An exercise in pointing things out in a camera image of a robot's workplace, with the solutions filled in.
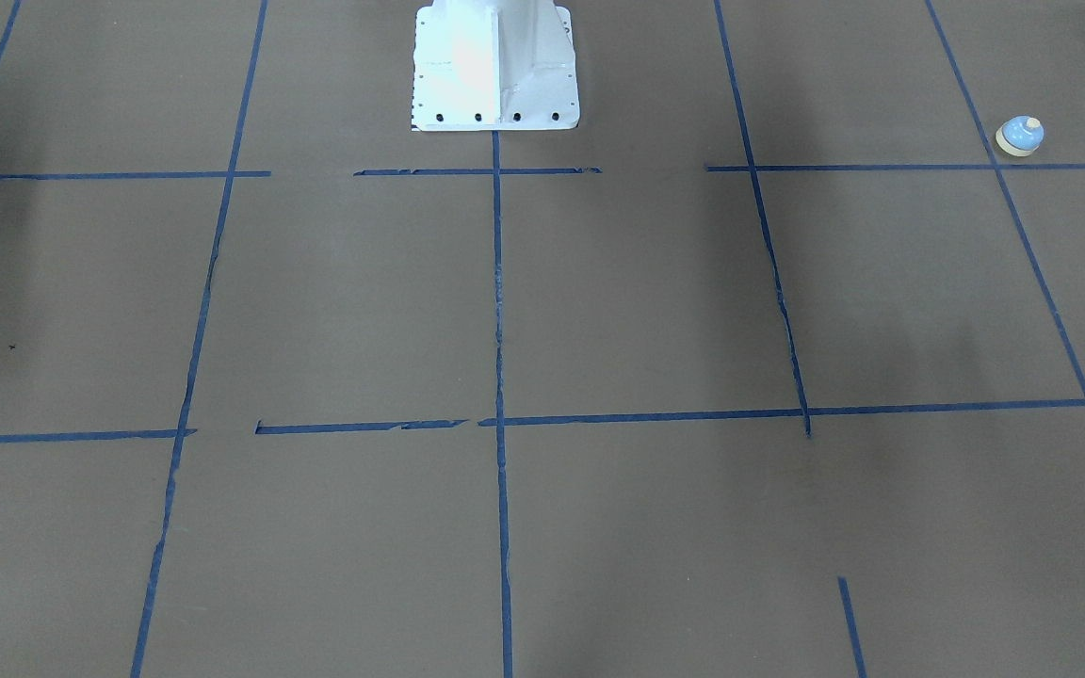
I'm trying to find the blue call bell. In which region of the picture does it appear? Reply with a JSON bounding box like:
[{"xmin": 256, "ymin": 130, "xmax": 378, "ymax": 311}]
[{"xmin": 995, "ymin": 115, "xmax": 1045, "ymax": 157}]

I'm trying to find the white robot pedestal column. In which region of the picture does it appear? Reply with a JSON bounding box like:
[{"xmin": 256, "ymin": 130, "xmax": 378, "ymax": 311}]
[{"xmin": 411, "ymin": 1, "xmax": 580, "ymax": 133}]

